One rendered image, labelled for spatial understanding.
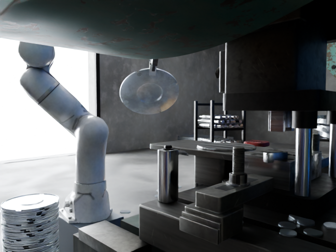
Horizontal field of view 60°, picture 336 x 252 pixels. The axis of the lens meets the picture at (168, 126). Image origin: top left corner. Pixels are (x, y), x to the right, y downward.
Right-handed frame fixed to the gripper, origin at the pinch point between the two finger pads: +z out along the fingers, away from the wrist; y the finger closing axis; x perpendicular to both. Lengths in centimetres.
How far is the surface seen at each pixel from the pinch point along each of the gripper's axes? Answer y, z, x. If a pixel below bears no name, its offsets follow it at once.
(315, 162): -80, -40, -20
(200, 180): -76, -29, -1
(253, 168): -82, -41, -7
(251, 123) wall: 388, 460, -338
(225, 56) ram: -62, -50, -4
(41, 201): -24, 74, 58
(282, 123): -76, -46, -13
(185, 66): 473, 343, -151
